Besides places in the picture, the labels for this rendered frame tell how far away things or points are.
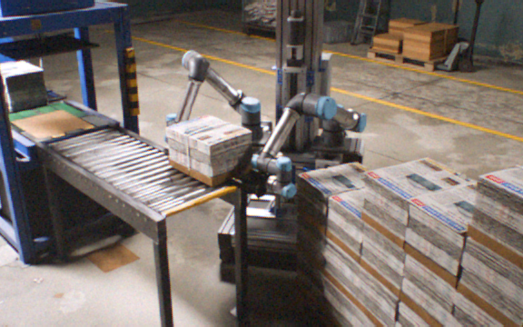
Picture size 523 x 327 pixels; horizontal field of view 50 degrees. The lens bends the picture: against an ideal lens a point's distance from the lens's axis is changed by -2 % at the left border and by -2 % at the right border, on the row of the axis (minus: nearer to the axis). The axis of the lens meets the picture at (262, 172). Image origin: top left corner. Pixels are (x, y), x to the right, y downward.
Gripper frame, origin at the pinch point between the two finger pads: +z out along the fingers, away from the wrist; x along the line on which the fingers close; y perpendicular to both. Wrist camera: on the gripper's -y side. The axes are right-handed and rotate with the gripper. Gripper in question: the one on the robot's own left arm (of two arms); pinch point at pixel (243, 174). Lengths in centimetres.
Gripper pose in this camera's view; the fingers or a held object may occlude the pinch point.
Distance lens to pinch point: 305.8
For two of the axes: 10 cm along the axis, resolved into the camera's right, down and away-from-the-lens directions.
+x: -7.3, 2.9, -6.2
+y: -0.1, -9.1, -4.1
